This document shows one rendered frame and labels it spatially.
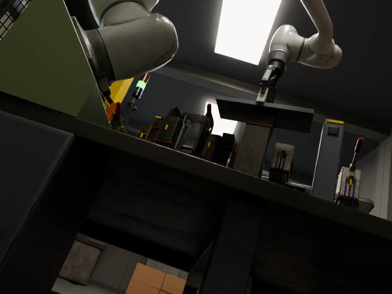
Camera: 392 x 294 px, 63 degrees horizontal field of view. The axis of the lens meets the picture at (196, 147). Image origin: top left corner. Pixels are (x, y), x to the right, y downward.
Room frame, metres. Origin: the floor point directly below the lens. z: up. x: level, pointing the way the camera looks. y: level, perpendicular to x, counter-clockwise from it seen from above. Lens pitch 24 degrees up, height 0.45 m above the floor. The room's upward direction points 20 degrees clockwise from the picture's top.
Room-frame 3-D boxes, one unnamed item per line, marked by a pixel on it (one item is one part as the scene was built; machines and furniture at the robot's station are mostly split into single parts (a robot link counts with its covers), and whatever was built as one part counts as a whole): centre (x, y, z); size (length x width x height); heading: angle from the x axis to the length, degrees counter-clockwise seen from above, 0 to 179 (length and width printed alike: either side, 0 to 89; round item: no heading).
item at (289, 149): (1.16, -0.35, 0.90); 0.13 x 0.08 x 0.41; 160
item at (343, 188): (1.07, -0.60, 0.88); 0.12 x 0.07 x 0.36; 160
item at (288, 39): (1.02, -0.21, 1.52); 0.13 x 0.11 x 0.16; 80
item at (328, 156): (0.96, -0.45, 0.92); 0.08 x 0.08 x 0.44; 70
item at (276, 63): (1.03, -0.20, 1.34); 0.08 x 0.07 x 0.09; 153
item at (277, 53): (1.03, -0.20, 1.41); 0.09 x 0.09 x 0.06
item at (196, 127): (1.29, 0.06, 0.95); 0.18 x 0.13 x 0.49; 70
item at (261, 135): (1.05, -0.20, 0.92); 0.10 x 0.08 x 0.45; 70
